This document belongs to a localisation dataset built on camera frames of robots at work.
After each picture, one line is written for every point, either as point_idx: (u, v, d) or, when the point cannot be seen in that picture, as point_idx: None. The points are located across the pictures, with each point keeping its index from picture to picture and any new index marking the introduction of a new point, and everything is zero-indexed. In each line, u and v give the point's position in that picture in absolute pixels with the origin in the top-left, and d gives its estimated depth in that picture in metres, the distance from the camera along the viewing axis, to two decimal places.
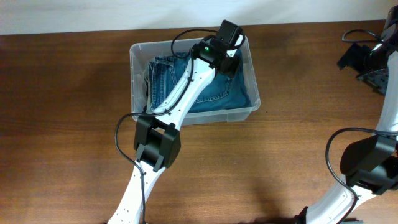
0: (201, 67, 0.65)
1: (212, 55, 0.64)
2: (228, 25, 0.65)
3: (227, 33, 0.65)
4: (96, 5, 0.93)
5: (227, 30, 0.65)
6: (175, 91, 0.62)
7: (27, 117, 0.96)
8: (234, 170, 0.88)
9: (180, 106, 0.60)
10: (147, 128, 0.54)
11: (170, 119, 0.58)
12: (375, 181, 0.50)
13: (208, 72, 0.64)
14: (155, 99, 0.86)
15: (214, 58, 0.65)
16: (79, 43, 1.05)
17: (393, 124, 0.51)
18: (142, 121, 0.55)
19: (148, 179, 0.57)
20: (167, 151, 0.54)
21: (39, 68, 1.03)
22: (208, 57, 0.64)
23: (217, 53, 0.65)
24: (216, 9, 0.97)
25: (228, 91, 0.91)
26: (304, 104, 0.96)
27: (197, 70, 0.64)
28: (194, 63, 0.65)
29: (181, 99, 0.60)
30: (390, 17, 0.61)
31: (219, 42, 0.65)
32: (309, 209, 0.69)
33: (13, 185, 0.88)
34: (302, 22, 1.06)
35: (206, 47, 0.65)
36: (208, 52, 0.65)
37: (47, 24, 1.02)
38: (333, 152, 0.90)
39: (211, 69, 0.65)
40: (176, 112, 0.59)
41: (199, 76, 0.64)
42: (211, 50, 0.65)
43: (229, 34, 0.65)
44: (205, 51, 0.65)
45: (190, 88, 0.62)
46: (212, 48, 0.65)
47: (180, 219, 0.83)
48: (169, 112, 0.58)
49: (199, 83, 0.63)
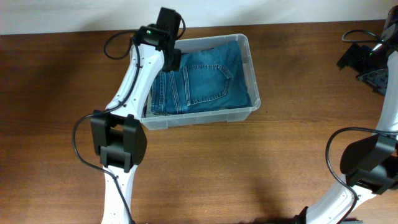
0: (148, 50, 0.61)
1: (156, 37, 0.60)
2: (166, 10, 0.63)
3: (168, 20, 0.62)
4: (97, 5, 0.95)
5: (165, 16, 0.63)
6: (125, 81, 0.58)
7: (27, 116, 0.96)
8: (234, 170, 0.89)
9: (134, 95, 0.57)
10: (104, 126, 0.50)
11: (127, 111, 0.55)
12: (375, 180, 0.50)
13: (157, 56, 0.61)
14: (153, 101, 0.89)
15: (159, 40, 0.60)
16: (79, 43, 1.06)
17: (393, 124, 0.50)
18: (97, 120, 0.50)
19: (124, 181, 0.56)
20: (132, 146, 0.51)
21: (39, 67, 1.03)
22: (153, 40, 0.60)
23: (161, 35, 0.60)
24: (215, 9, 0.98)
25: (227, 91, 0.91)
26: (304, 104, 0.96)
27: (144, 55, 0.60)
28: (140, 48, 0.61)
29: (134, 87, 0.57)
30: (390, 17, 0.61)
31: (162, 27, 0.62)
32: (309, 208, 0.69)
33: (13, 184, 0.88)
34: (301, 22, 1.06)
35: (148, 32, 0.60)
36: (151, 35, 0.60)
37: (48, 23, 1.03)
38: (333, 152, 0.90)
39: (158, 53, 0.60)
40: (131, 102, 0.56)
41: (147, 60, 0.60)
42: (153, 33, 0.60)
43: (171, 20, 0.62)
44: (148, 35, 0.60)
45: (142, 75, 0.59)
46: (154, 30, 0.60)
47: (180, 219, 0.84)
48: (124, 105, 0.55)
49: (148, 69, 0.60)
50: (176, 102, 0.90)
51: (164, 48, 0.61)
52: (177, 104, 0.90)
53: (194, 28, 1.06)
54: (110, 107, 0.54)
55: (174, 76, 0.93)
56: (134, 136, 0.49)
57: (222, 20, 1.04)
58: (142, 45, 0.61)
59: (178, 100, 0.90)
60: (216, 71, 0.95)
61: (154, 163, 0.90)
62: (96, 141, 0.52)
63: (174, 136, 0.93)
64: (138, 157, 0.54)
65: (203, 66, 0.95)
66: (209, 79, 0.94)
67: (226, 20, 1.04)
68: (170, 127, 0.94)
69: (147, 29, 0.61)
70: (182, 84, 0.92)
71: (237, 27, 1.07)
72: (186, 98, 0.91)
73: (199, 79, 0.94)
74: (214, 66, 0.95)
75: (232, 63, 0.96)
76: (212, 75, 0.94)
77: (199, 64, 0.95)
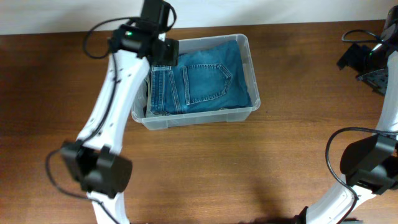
0: (127, 60, 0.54)
1: (139, 38, 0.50)
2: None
3: (153, 14, 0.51)
4: (98, 5, 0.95)
5: (151, 5, 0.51)
6: (101, 101, 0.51)
7: (27, 117, 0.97)
8: (234, 170, 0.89)
9: (110, 119, 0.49)
10: (76, 161, 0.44)
11: (102, 139, 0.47)
12: (375, 180, 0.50)
13: (137, 65, 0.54)
14: (153, 101, 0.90)
15: (142, 43, 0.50)
16: (80, 43, 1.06)
17: (393, 124, 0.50)
18: (66, 155, 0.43)
19: (109, 204, 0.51)
20: (112, 180, 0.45)
21: (40, 68, 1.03)
22: (133, 43, 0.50)
23: (145, 37, 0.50)
24: (216, 9, 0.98)
25: (227, 91, 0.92)
26: (304, 105, 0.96)
27: (123, 66, 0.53)
28: (117, 57, 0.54)
29: (110, 110, 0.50)
30: (390, 17, 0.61)
31: (147, 21, 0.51)
32: (309, 208, 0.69)
33: (13, 184, 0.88)
34: (301, 22, 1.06)
35: (128, 33, 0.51)
36: (132, 38, 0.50)
37: (48, 23, 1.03)
38: (333, 152, 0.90)
39: (139, 61, 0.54)
40: (107, 128, 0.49)
41: (127, 73, 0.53)
42: (135, 34, 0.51)
43: (156, 12, 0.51)
44: (128, 37, 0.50)
45: (119, 91, 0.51)
46: (137, 32, 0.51)
47: (180, 219, 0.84)
48: (98, 133, 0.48)
49: (128, 83, 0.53)
50: (176, 101, 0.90)
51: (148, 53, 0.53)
52: (176, 104, 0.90)
53: (194, 28, 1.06)
54: (82, 137, 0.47)
55: (173, 76, 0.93)
56: (112, 171, 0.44)
57: (222, 20, 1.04)
58: (121, 52, 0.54)
59: (178, 99, 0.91)
60: (216, 71, 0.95)
61: None
62: (71, 173, 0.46)
63: (174, 136, 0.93)
64: (120, 185, 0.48)
65: (203, 66, 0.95)
66: (208, 78, 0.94)
67: (226, 20, 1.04)
68: (170, 127, 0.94)
69: (129, 28, 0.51)
70: (181, 83, 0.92)
71: (237, 27, 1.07)
72: (186, 98, 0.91)
73: (199, 79, 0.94)
74: (214, 66, 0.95)
75: (232, 63, 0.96)
76: (212, 74, 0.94)
77: (198, 64, 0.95)
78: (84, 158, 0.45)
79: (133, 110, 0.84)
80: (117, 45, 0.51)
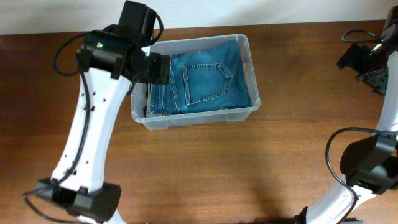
0: (100, 83, 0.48)
1: (114, 48, 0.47)
2: (130, 9, 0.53)
3: (132, 20, 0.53)
4: (97, 5, 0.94)
5: (130, 16, 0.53)
6: (74, 135, 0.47)
7: (27, 117, 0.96)
8: (234, 170, 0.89)
9: (85, 155, 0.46)
10: (54, 201, 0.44)
11: (78, 178, 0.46)
12: (375, 180, 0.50)
13: (112, 89, 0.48)
14: (153, 101, 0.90)
15: (117, 53, 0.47)
16: (79, 44, 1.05)
17: (393, 124, 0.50)
18: (43, 196, 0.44)
19: None
20: (94, 216, 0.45)
21: (39, 68, 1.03)
22: (107, 54, 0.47)
23: (120, 45, 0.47)
24: (216, 9, 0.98)
25: (227, 91, 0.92)
26: (304, 105, 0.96)
27: (96, 92, 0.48)
28: (89, 80, 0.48)
29: (83, 145, 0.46)
30: (390, 17, 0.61)
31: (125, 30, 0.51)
32: (309, 208, 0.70)
33: (14, 185, 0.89)
34: (301, 22, 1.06)
35: (99, 44, 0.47)
36: (104, 49, 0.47)
37: (47, 23, 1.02)
38: (333, 152, 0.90)
39: (115, 80, 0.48)
40: (82, 167, 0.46)
41: (101, 98, 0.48)
42: (108, 44, 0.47)
43: (137, 22, 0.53)
44: (101, 46, 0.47)
45: (93, 123, 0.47)
46: (111, 40, 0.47)
47: (180, 219, 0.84)
48: (73, 172, 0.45)
49: (102, 113, 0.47)
50: (176, 101, 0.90)
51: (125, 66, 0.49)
52: (176, 104, 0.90)
53: (194, 28, 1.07)
54: (58, 175, 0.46)
55: (173, 76, 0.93)
56: (90, 211, 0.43)
57: (222, 20, 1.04)
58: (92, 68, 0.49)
59: (178, 99, 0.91)
60: (216, 71, 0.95)
61: (154, 163, 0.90)
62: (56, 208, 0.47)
63: (174, 136, 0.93)
64: (107, 214, 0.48)
65: (203, 66, 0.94)
66: (208, 79, 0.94)
67: (226, 20, 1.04)
68: (170, 127, 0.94)
69: (101, 37, 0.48)
70: (181, 83, 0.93)
71: (237, 27, 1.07)
72: (186, 98, 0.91)
73: (199, 79, 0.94)
74: (214, 66, 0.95)
75: (232, 63, 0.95)
76: (212, 74, 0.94)
77: (198, 64, 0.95)
78: (62, 194, 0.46)
79: (133, 110, 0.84)
80: (89, 58, 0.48)
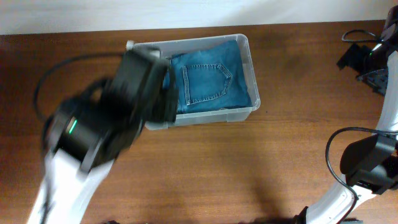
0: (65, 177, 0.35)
1: (86, 137, 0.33)
2: (137, 61, 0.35)
3: (134, 76, 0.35)
4: (97, 5, 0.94)
5: (132, 70, 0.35)
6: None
7: (27, 117, 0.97)
8: (234, 170, 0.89)
9: None
10: None
11: None
12: (375, 181, 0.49)
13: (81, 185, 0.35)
14: None
15: (90, 149, 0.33)
16: (79, 44, 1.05)
17: (393, 124, 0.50)
18: None
19: None
20: None
21: (38, 68, 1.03)
22: (78, 146, 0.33)
23: (96, 137, 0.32)
24: (216, 9, 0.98)
25: (227, 91, 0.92)
26: (304, 105, 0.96)
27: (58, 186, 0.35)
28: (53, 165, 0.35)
29: None
30: (390, 17, 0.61)
31: (115, 101, 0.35)
32: (309, 208, 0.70)
33: (14, 185, 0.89)
34: (301, 22, 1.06)
35: (72, 120, 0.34)
36: (76, 138, 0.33)
37: (47, 24, 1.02)
38: (333, 152, 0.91)
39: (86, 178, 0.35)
40: None
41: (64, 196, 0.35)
42: (83, 129, 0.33)
43: (140, 83, 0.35)
44: (71, 134, 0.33)
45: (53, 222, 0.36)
46: (88, 124, 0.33)
47: (180, 219, 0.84)
48: None
49: (74, 193, 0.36)
50: None
51: (106, 158, 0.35)
52: None
53: (194, 28, 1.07)
54: None
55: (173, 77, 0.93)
56: None
57: (222, 20, 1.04)
58: (58, 155, 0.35)
59: (178, 99, 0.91)
60: (216, 71, 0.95)
61: (154, 163, 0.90)
62: None
63: (174, 136, 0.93)
64: None
65: (203, 66, 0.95)
66: (208, 79, 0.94)
67: (226, 21, 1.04)
68: (170, 127, 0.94)
69: (80, 109, 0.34)
70: (181, 83, 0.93)
71: (237, 27, 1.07)
72: (186, 98, 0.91)
73: (199, 79, 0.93)
74: (214, 66, 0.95)
75: (232, 63, 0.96)
76: (212, 74, 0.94)
77: (198, 64, 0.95)
78: None
79: None
80: (60, 139, 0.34)
